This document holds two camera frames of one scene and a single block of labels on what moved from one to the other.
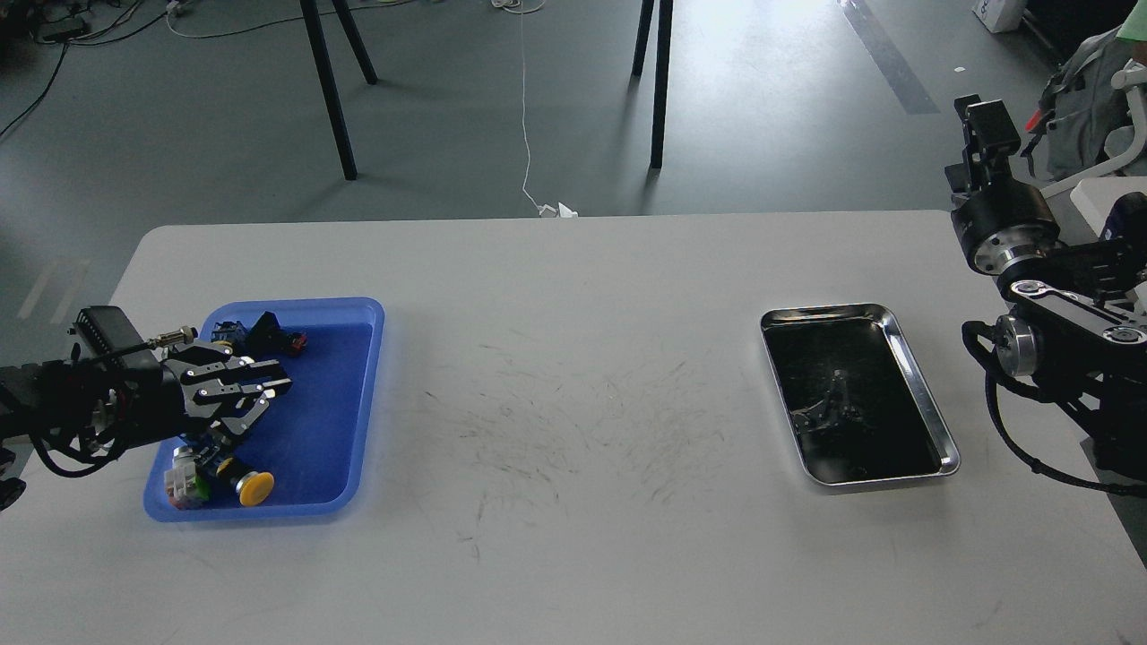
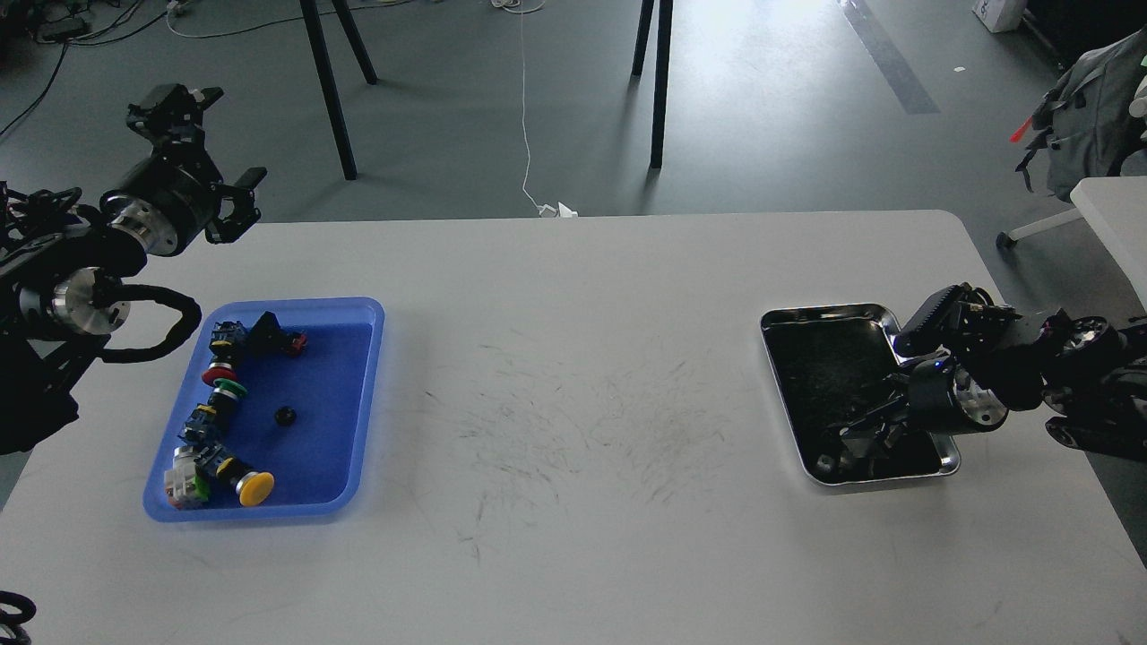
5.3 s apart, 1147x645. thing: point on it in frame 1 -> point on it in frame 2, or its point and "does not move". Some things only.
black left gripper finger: x=262 y=392 -> x=245 y=213
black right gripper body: x=1003 y=224 -> x=941 y=399
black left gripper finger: x=202 y=361 -> x=172 y=118
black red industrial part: x=267 y=339 does not move
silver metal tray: x=861 y=408 does not move
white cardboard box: x=1000 y=15 does not move
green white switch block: x=184 y=489 does not move
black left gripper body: x=146 y=404 -> x=163 y=202
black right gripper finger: x=988 y=134 -> x=873 y=424
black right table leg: x=662 y=85 does not move
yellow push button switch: x=250 y=488 does not move
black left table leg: x=364 y=61 does not move
